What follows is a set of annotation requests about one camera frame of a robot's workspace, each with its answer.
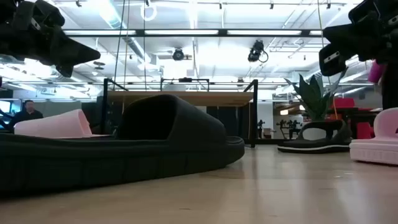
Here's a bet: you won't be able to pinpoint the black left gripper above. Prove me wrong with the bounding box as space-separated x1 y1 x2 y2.
0 0 101 78

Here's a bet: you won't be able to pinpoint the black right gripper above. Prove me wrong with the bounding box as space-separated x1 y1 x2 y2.
318 0 398 77

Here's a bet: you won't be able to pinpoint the pink foam slide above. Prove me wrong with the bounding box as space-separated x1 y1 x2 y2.
14 108 110 139
349 107 398 166

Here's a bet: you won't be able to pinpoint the black flip-flop white stripe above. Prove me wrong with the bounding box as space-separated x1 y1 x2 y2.
277 119 353 154

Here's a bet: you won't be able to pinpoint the black foam slide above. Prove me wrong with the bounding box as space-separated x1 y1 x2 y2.
0 94 246 194

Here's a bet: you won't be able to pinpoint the pink container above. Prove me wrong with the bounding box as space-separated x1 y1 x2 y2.
368 60 387 84

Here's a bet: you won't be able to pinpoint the red chair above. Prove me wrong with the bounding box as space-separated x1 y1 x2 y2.
331 97 384 140

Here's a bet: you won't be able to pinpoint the green plant in white pot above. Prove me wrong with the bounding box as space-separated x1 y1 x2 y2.
284 66 349 141

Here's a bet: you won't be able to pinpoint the bright computer screen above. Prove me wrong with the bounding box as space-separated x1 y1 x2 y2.
0 100 13 114

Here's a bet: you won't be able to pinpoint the small background robot arms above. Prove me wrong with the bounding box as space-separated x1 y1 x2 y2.
275 119 303 140

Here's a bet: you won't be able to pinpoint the round black ceiling lamp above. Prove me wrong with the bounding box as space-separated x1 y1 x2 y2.
172 47 185 62

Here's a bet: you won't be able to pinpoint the black hanging cable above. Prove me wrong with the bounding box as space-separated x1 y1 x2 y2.
112 0 126 91

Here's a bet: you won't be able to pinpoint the black ceiling camera with cable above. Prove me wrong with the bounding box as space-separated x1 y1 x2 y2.
247 39 269 64

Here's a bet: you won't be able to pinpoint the wooden shelf with black frame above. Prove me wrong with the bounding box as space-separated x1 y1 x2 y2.
101 77 259 149

